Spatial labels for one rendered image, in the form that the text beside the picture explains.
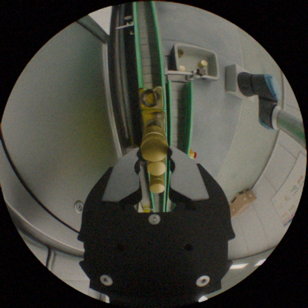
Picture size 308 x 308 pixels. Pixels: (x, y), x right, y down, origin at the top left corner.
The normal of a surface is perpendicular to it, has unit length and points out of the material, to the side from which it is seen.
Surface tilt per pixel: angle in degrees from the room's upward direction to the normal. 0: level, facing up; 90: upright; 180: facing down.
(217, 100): 0
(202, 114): 0
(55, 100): 91
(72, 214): 90
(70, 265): 90
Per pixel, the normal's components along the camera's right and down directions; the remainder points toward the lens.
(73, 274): 1.00, -0.05
